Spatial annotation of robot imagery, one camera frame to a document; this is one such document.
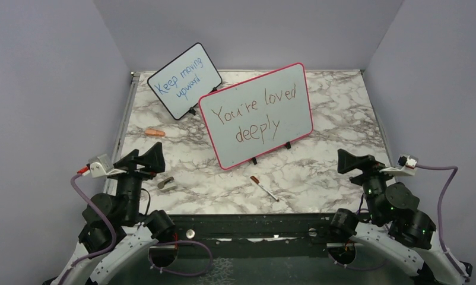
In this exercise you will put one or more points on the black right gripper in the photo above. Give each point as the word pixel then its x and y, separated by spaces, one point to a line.
pixel 347 161

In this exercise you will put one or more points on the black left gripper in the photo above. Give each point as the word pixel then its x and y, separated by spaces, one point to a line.
pixel 153 160

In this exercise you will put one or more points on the white whiteboard marker pen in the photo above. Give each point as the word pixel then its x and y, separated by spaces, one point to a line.
pixel 256 181

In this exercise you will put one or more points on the pink framed whiteboard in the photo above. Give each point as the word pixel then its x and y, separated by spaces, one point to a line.
pixel 258 115

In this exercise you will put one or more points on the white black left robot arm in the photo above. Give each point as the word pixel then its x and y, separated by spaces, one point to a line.
pixel 115 231

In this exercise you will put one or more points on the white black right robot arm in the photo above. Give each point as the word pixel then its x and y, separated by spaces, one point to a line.
pixel 396 229

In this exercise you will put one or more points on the grey whiteboard eraser block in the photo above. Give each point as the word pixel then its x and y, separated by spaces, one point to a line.
pixel 167 184

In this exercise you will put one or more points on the black framed written whiteboard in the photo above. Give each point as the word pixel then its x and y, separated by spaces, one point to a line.
pixel 183 81

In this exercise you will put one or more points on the orange small eraser piece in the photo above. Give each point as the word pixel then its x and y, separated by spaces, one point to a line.
pixel 154 133

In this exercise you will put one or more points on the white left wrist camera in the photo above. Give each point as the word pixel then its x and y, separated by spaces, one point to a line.
pixel 102 166

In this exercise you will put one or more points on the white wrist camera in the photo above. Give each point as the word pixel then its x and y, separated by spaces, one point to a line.
pixel 102 166
pixel 406 166

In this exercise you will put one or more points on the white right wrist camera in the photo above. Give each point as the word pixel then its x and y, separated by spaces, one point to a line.
pixel 406 166

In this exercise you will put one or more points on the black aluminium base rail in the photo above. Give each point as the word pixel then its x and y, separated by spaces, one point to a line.
pixel 255 235

